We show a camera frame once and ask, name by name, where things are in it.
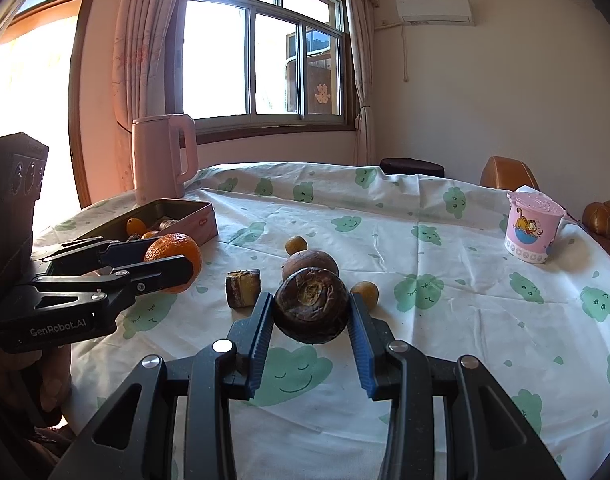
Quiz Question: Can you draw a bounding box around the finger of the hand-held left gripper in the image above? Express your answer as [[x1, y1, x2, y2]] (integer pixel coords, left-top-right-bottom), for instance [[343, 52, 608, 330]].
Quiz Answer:
[[12, 254, 194, 313], [31, 237, 161, 277]]

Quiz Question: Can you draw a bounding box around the purple passion fruit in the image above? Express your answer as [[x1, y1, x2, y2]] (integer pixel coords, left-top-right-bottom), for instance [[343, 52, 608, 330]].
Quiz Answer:
[[281, 251, 340, 283]]

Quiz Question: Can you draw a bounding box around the brown cake piece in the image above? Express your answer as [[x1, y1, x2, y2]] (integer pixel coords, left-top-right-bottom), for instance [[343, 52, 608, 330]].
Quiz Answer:
[[226, 269, 262, 308]]

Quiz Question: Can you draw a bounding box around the dark round stool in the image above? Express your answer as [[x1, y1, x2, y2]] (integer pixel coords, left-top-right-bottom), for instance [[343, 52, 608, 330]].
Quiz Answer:
[[379, 158, 445, 178]]

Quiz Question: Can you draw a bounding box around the wooden door frame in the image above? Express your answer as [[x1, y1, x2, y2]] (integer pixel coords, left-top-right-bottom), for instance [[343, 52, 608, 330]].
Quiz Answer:
[[0, 0, 113, 209]]

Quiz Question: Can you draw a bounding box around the pink tin box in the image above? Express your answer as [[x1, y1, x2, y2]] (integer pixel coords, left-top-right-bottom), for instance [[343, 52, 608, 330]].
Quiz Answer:
[[75, 199, 219, 256]]

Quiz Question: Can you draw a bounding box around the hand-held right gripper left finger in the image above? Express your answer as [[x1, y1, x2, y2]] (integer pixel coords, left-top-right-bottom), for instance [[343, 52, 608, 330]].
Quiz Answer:
[[48, 291, 276, 480]]

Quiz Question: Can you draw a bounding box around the pink cartoon cup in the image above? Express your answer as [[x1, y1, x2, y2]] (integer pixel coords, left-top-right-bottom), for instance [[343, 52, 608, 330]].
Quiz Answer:
[[503, 185, 566, 265]]

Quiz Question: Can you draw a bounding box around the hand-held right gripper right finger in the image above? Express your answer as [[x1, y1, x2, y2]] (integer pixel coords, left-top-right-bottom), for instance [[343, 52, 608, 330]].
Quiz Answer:
[[347, 292, 568, 480]]

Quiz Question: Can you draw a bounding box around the orange mandarin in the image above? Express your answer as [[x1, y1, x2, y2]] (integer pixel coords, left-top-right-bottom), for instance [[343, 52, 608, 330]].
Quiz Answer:
[[144, 232, 203, 295]]

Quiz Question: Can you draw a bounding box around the dark water chestnut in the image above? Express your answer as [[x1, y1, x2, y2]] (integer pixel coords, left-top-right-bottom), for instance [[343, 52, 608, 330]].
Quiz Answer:
[[273, 267, 349, 345]]

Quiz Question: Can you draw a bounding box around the white green-print tablecloth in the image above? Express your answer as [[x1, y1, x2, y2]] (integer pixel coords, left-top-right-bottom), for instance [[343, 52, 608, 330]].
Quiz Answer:
[[32, 161, 610, 480]]

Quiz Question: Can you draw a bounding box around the pink patterned curtain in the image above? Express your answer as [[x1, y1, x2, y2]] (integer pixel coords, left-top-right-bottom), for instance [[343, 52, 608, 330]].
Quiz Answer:
[[110, 0, 191, 193]]

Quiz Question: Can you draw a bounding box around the brown leather sofa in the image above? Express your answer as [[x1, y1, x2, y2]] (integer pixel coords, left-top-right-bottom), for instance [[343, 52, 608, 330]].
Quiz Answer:
[[582, 200, 610, 268]]

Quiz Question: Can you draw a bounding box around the sliding glass window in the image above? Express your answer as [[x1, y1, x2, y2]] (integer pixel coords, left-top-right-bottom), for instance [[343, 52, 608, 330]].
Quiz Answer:
[[165, 0, 358, 136]]

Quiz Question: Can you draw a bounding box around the pink electric kettle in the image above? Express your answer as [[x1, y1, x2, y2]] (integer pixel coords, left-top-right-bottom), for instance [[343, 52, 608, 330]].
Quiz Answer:
[[131, 113, 198, 205]]

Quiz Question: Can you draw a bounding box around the pale tied curtain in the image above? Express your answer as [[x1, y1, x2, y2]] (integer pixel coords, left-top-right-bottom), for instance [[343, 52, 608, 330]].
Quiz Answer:
[[344, 0, 378, 166]]

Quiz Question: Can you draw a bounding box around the white air conditioner hose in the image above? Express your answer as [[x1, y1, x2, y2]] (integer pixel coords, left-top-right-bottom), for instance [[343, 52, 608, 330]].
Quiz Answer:
[[375, 20, 411, 82]]

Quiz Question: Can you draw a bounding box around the white air conditioner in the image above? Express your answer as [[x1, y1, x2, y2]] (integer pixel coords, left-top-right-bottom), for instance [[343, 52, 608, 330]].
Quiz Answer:
[[396, 0, 477, 27]]

